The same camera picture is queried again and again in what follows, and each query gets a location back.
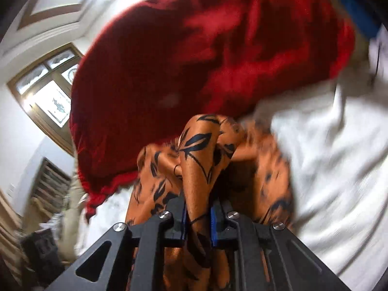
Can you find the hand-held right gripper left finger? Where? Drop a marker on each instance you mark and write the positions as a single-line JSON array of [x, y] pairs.
[[182, 219]]

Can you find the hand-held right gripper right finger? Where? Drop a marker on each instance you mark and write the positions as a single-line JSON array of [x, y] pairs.
[[214, 224]]

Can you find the orange black floral garment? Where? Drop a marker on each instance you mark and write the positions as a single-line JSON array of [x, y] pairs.
[[197, 163]]

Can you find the white bed sheet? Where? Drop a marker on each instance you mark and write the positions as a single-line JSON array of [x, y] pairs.
[[327, 157]]

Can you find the wooden shelf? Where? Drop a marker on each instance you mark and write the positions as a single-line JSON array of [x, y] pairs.
[[50, 185]]

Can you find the dark box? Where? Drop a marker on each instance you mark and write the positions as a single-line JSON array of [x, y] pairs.
[[42, 251]]

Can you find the red fleece blanket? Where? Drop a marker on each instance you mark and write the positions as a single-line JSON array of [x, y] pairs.
[[188, 60]]

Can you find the crumpled white cloth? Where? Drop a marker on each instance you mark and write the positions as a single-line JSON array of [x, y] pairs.
[[379, 54]]

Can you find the blue cloth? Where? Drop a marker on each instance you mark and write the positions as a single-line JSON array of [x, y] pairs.
[[360, 9]]

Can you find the wooden frame window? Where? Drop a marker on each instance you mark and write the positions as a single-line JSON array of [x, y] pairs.
[[45, 94]]

